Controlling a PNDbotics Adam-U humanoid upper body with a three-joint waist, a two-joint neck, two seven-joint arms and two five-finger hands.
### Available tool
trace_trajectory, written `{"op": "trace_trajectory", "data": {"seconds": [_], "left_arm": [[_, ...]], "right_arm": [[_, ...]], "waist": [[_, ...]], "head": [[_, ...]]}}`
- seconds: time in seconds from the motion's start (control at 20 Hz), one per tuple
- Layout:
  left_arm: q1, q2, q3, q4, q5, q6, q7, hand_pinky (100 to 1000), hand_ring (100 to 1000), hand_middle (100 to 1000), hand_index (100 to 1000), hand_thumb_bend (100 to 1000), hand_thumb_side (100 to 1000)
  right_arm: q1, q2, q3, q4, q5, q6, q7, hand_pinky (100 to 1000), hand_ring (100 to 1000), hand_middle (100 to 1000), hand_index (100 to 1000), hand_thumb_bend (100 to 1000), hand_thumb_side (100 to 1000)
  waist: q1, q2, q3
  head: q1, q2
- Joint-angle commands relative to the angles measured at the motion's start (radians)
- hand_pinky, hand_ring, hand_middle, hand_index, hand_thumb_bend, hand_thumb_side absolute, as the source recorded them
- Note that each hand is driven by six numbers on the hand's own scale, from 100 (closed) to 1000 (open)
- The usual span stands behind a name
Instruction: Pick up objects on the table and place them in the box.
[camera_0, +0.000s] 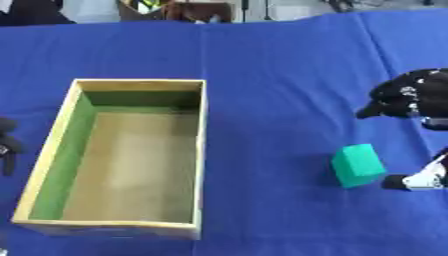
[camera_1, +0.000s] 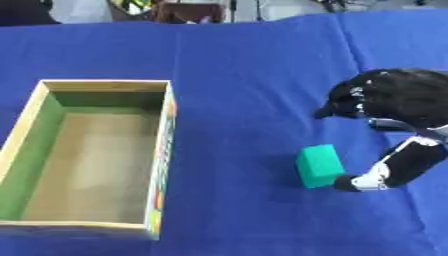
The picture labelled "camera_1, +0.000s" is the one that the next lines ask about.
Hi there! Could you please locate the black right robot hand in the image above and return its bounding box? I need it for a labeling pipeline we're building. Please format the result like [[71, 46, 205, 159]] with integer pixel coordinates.
[[313, 67, 448, 193]]

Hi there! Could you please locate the tan cardboard box green inside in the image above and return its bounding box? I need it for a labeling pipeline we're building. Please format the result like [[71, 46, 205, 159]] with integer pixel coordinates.
[[0, 78, 179, 241]]

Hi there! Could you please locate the green rectangular block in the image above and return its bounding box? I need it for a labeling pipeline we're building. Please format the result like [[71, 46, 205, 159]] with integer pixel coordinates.
[[294, 143, 349, 189]]

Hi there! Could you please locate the brown wooden chair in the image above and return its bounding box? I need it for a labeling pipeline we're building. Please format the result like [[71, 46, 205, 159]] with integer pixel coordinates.
[[106, 0, 228, 25]]

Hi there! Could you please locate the person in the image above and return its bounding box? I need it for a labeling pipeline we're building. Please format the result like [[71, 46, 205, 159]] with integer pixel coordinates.
[[0, 0, 63, 27]]

